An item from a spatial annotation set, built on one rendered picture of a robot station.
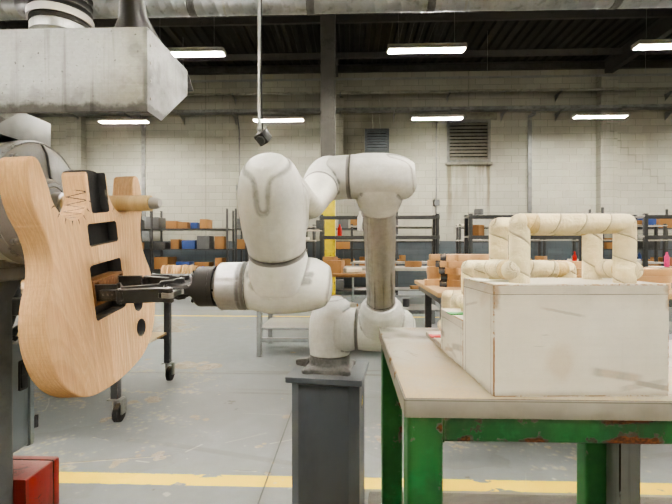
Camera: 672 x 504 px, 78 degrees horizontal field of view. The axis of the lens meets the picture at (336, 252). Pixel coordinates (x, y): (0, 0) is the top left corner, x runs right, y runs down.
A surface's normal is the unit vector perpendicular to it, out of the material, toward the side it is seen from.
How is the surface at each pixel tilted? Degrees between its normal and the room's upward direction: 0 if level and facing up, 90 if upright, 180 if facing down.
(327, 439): 90
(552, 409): 90
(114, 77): 90
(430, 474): 89
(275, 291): 115
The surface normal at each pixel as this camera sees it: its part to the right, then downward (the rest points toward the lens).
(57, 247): 1.00, -0.04
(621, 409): -0.04, 0.00
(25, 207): -0.01, 0.39
